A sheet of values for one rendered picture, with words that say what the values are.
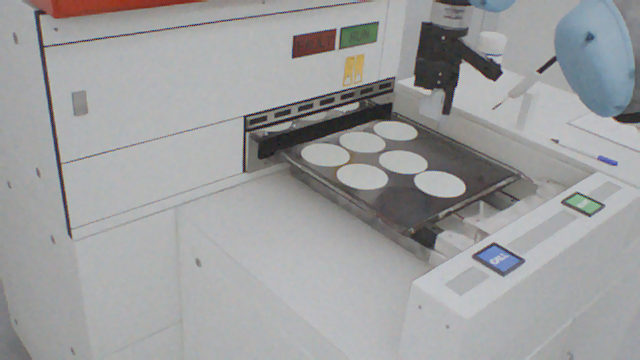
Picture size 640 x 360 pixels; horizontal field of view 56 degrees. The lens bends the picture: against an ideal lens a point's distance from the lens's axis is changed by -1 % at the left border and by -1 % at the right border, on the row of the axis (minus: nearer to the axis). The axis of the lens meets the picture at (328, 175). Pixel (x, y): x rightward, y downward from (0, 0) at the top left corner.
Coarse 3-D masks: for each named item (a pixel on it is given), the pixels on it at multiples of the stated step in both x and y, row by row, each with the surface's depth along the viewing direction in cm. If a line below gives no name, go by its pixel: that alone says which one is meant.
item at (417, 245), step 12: (300, 180) 131; (312, 180) 127; (324, 192) 125; (336, 204) 123; (348, 204) 121; (360, 216) 119; (384, 228) 115; (396, 240) 113; (408, 240) 111; (420, 240) 110; (420, 252) 109
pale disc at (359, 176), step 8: (344, 168) 121; (352, 168) 121; (360, 168) 121; (368, 168) 121; (376, 168) 122; (344, 176) 118; (352, 176) 118; (360, 176) 118; (368, 176) 119; (376, 176) 119; (384, 176) 119; (352, 184) 115; (360, 184) 116; (368, 184) 116; (376, 184) 116; (384, 184) 116
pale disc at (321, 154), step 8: (312, 144) 129; (320, 144) 129; (328, 144) 129; (304, 152) 125; (312, 152) 125; (320, 152) 126; (328, 152) 126; (336, 152) 126; (344, 152) 127; (312, 160) 122; (320, 160) 123; (328, 160) 123; (336, 160) 123; (344, 160) 123
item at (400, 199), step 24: (384, 120) 143; (336, 144) 129; (408, 144) 133; (432, 144) 134; (312, 168) 119; (336, 168) 120; (384, 168) 122; (432, 168) 124; (456, 168) 125; (480, 168) 126; (504, 168) 126; (360, 192) 113; (384, 192) 114; (408, 192) 115; (408, 216) 107
